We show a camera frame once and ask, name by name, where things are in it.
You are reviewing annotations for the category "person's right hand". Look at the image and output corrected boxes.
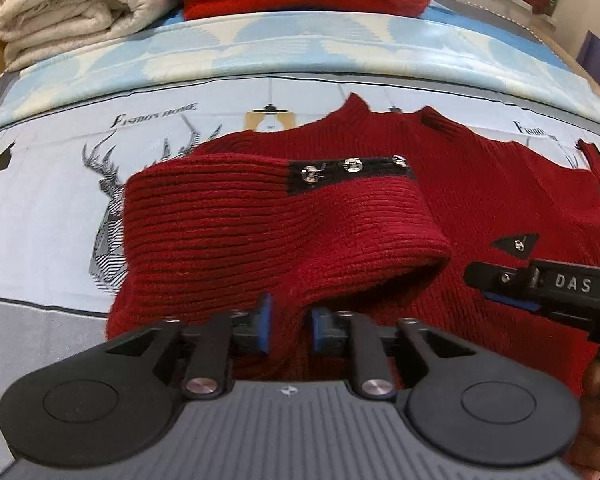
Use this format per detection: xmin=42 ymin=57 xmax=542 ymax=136
xmin=572 ymin=359 xmax=600 ymax=480

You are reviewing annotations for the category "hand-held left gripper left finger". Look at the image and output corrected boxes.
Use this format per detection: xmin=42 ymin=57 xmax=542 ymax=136
xmin=107 ymin=292 xmax=276 ymax=402

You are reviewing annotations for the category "dark red knit sweater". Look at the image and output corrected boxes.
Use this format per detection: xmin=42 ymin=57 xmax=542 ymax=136
xmin=105 ymin=92 xmax=600 ymax=397

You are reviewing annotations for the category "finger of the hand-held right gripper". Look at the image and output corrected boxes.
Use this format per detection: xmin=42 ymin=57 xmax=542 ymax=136
xmin=491 ymin=233 xmax=540 ymax=260
xmin=464 ymin=260 xmax=542 ymax=313

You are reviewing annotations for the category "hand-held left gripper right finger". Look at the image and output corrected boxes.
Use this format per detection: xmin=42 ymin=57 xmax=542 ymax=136
xmin=310 ymin=307 xmax=476 ymax=402

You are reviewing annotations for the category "folded cream fleece blanket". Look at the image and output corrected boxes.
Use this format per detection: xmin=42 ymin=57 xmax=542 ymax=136
xmin=0 ymin=0 xmax=183 ymax=73

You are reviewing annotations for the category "deer print bed sheet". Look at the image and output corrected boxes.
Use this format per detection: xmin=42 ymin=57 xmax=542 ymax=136
xmin=0 ymin=72 xmax=600 ymax=480

